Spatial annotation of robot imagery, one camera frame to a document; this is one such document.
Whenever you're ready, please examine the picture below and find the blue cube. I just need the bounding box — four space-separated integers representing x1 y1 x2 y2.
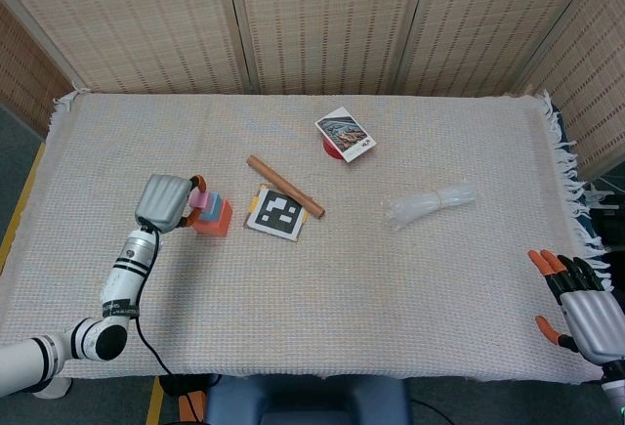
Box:
194 193 224 224

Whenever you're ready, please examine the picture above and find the orange box under table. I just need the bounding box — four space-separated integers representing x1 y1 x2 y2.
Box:
177 390 209 425

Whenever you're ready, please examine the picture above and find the right robot hand silver orange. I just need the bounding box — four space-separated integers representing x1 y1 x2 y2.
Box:
527 248 625 368

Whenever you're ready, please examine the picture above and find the brown wooden rod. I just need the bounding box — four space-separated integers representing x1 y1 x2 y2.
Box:
246 153 327 220

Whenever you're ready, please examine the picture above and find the orange cube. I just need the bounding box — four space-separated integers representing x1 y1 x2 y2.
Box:
192 198 233 239

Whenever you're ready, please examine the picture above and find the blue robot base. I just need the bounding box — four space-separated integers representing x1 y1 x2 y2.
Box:
204 374 414 425

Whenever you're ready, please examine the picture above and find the photo print card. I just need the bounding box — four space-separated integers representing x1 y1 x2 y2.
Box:
314 106 378 165

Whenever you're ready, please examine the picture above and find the white woven tablecloth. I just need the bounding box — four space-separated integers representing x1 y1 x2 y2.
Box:
0 90 617 387

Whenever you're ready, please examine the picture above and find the black equipment beside table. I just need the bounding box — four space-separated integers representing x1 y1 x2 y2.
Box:
585 183 625 253

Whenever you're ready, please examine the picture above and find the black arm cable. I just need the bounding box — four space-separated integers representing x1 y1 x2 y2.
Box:
130 225 175 377

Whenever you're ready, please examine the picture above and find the black white marker card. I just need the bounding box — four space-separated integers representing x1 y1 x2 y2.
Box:
243 183 312 243

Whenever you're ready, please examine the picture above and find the red tape roll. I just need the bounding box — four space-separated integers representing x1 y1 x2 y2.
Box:
321 134 363 162

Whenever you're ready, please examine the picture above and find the clear plastic straw bundle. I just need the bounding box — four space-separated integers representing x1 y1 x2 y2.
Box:
382 178 478 231

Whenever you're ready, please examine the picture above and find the bamboo folding screen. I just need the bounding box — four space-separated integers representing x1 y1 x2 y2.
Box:
0 0 625 183

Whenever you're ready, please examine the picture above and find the pink small cube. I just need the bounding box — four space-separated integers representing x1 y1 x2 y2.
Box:
187 187 212 212

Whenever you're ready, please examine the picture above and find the left robot hand silver orange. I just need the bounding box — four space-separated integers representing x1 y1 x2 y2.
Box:
134 173 209 235

